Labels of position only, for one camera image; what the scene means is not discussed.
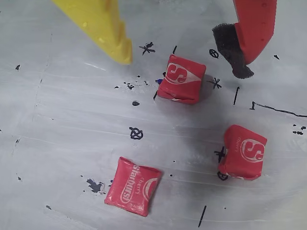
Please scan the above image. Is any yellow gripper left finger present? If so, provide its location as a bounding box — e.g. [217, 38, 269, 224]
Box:
[51, 0, 133, 65]

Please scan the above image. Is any red cherry Starburst candy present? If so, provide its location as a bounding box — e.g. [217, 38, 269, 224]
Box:
[104, 157, 163, 218]
[156, 54, 207, 105]
[217, 124, 268, 182]

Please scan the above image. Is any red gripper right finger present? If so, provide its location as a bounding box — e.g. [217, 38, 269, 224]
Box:
[212, 0, 278, 80]

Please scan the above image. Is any white plastic table cover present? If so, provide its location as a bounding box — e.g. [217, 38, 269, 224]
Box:
[0, 0, 307, 230]

